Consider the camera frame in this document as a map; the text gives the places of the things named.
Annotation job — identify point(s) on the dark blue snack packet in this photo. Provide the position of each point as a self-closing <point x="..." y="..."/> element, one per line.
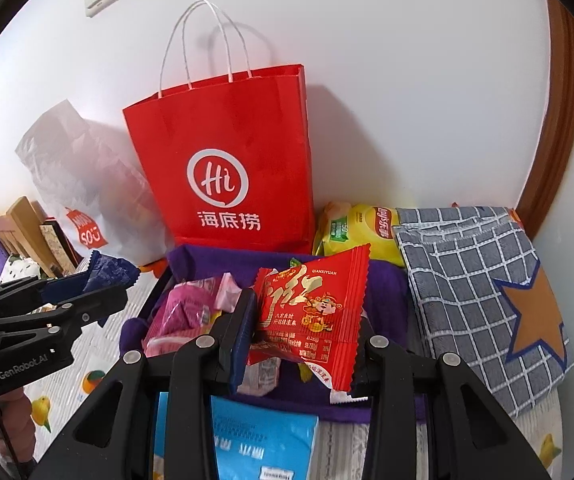
<point x="112" y="270"/>

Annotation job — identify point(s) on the grey checked cloth bag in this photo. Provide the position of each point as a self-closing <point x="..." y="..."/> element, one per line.
<point x="457" y="280"/>

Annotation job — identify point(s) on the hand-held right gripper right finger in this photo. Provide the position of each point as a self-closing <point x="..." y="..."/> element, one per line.
<point x="367" y="365"/>

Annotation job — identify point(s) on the white floral pillow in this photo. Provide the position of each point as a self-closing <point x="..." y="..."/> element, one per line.
<point x="17" y="267"/>

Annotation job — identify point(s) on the fruit print tablecloth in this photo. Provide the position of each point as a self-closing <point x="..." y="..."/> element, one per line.
<point x="109" y="335"/>

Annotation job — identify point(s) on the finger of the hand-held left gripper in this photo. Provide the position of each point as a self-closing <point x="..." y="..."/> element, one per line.
<point x="64" y="287"/>
<point x="102" y="305"/>

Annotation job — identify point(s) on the person's left hand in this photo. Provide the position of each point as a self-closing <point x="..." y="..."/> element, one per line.
<point x="9" y="410"/>

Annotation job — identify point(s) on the wooden headboard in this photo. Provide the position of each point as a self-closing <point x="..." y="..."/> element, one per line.
<point x="22" y="225"/>

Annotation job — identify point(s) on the magenta snack packet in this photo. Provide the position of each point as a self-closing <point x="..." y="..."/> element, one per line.
<point x="182" y="310"/>

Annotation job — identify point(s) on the red paper bag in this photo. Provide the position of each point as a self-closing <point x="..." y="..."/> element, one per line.
<point x="227" y="125"/>

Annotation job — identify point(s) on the pink peach print snack packet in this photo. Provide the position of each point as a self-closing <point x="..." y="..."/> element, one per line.
<point x="227" y="290"/>

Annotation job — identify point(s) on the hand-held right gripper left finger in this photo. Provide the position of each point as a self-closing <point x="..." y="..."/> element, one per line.
<point x="244" y="360"/>

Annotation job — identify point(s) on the blue tissue pack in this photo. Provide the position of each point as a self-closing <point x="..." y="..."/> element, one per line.
<point x="267" y="435"/>

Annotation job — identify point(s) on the white plastic shopping bag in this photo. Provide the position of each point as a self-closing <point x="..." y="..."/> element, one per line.
<point x="67" y="175"/>

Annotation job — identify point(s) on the white red label snack packet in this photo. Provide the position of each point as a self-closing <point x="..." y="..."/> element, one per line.
<point x="264" y="375"/>

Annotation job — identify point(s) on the yellow chips bag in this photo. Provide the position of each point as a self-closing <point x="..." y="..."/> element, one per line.
<point x="362" y="230"/>

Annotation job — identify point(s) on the brown wooden door frame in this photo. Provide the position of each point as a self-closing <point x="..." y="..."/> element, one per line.
<point x="557" y="135"/>

